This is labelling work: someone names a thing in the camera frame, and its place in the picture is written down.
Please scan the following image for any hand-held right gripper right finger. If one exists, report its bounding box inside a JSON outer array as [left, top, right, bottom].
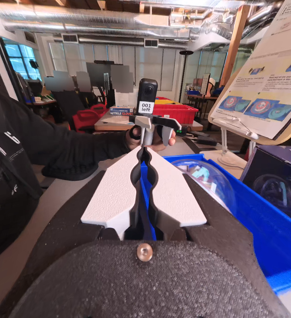
[[148, 148, 207, 234]]

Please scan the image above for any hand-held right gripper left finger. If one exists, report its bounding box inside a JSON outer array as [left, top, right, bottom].
[[81, 146, 142, 236]]

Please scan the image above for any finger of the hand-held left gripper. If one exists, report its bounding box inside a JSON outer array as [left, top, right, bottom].
[[162, 127, 176, 146], [135, 116, 153, 131]]

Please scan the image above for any clear plastic maze ball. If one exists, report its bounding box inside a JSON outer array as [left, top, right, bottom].
[[170, 159, 237, 214]]

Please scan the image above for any blue plastic bin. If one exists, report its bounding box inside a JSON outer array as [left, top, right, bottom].
[[140, 153, 291, 293]]

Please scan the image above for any person's left forearm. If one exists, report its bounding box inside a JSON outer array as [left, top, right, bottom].
[[0, 92, 136, 174]]

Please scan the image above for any person's left hand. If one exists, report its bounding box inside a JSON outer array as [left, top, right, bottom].
[[129, 124, 177, 152]]

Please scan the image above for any red plastic bin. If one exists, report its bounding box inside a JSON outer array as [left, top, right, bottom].
[[153, 102, 199, 125]]

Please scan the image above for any blue glove box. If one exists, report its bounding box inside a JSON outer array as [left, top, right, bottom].
[[109, 107, 135, 117]]

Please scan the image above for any black mesh pad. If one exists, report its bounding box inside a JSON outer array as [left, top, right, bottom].
[[41, 162, 99, 181]]

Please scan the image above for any red chair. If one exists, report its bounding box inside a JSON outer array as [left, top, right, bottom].
[[72, 104, 109, 132]]

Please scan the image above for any black floor lamp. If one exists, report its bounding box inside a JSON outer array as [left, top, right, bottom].
[[178, 50, 194, 102]]

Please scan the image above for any instruction sheet on stand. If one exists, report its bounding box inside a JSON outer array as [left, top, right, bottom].
[[208, 60, 291, 167]]

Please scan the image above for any person's black sweatshirt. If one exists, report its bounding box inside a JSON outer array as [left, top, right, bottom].
[[0, 65, 44, 264]]

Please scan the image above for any dark blue cardboard box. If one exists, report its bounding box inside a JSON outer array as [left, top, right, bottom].
[[241, 145, 291, 226]]

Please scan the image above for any printed instruction sheet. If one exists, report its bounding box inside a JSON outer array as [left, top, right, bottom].
[[210, 0, 291, 139]]

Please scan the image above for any silver ceiling duct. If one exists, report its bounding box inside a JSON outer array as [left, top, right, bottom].
[[0, 3, 195, 38]]

